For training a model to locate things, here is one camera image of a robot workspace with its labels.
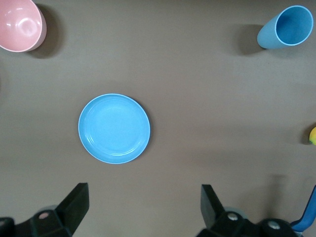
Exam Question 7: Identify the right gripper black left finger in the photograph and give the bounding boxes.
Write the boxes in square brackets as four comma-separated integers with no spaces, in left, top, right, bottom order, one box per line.
[14,182,89,237]

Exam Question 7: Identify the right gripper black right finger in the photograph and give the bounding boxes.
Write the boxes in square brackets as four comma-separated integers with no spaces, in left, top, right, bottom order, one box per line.
[195,184,263,237]

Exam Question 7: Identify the blue plate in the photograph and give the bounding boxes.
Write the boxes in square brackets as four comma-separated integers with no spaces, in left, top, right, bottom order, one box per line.
[78,93,151,164]

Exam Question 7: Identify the blue pot with lid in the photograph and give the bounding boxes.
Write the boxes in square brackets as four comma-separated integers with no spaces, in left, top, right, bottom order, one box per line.
[290,184,316,233]

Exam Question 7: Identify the brown table cover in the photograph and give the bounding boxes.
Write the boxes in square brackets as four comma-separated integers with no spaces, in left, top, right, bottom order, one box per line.
[0,0,316,237]

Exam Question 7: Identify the blue cup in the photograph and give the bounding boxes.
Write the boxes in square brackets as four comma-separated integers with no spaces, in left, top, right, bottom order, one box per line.
[257,5,314,49]

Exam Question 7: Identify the pink bowl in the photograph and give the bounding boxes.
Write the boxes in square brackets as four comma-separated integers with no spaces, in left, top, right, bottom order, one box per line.
[0,0,47,53]

